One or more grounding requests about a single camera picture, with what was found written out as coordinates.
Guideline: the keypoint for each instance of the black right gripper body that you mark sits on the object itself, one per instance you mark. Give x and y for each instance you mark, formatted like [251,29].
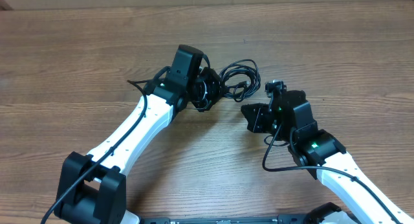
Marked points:
[267,122]

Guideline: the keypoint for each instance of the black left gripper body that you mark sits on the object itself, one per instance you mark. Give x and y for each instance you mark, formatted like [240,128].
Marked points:
[206,89]

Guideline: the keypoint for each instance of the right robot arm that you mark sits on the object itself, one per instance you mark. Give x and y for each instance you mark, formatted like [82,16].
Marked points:
[288,117]

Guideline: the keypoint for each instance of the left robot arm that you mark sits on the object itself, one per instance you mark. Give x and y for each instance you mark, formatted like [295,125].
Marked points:
[92,187]

